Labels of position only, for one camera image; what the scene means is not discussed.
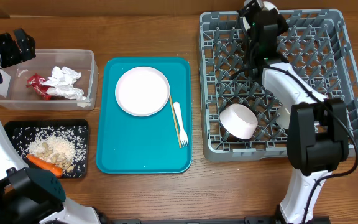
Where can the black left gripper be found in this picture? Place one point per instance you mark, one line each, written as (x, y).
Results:
(12, 55)

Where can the white tissue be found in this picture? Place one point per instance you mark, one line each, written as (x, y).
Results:
(61, 83)

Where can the grey dishwasher rack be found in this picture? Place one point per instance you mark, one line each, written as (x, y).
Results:
(318, 47)

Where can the pink small bowl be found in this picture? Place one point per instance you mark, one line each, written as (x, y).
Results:
(239, 121)

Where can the orange carrot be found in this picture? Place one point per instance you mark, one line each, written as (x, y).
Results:
(57, 171)

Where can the white plastic cup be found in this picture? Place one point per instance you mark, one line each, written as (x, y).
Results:
(284, 118)

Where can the wooden chopstick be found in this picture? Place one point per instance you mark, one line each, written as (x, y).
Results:
(175, 122)

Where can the large white plate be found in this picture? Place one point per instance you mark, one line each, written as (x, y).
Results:
(142, 91)

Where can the white bowl with food scraps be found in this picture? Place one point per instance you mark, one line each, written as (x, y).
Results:
(265, 5)

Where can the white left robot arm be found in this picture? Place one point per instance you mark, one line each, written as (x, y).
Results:
(31, 195)

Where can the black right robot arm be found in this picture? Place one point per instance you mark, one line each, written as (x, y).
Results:
(318, 138)

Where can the black food waste tray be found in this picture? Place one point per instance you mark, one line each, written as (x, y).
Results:
(14, 130)

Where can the red snack wrapper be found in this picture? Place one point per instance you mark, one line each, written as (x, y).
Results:
(35, 82)

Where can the clear plastic bin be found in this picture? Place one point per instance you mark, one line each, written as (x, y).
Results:
(15, 95)

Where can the pile of rice scraps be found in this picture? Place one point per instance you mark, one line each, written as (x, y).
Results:
(54, 146)

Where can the teal plastic tray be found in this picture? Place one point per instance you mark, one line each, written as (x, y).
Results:
(130, 144)

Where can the white plastic fork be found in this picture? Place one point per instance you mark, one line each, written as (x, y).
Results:
(182, 134)

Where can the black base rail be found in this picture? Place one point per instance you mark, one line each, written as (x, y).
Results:
(246, 220)

